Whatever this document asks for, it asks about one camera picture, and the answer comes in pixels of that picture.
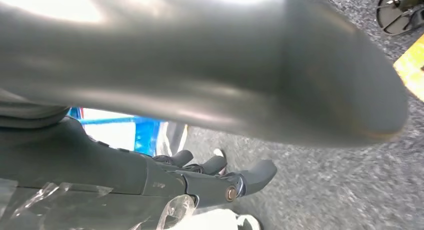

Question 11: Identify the person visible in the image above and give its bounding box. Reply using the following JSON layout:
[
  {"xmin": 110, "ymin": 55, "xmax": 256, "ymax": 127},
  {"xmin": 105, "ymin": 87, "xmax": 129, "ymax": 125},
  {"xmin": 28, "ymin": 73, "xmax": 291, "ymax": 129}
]
[{"xmin": 155, "ymin": 121, "xmax": 264, "ymax": 230}]

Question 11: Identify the yellow floor tape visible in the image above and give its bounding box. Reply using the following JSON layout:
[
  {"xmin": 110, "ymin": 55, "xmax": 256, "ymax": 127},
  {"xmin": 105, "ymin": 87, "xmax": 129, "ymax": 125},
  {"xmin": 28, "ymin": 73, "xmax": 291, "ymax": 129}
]
[{"xmin": 393, "ymin": 34, "xmax": 424, "ymax": 103}]

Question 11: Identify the black ribbed object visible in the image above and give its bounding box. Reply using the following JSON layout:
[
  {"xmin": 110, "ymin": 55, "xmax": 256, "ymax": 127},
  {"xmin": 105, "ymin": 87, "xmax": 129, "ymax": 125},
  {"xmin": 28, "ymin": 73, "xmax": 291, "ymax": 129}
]
[{"xmin": 375, "ymin": 0, "xmax": 424, "ymax": 36}]

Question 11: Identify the blue metal shelf rack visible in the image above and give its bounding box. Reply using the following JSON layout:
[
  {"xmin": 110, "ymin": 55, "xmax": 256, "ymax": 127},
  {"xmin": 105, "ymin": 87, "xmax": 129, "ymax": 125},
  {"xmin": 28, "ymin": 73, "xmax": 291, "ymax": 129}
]
[{"xmin": 67, "ymin": 107, "xmax": 164, "ymax": 157}]

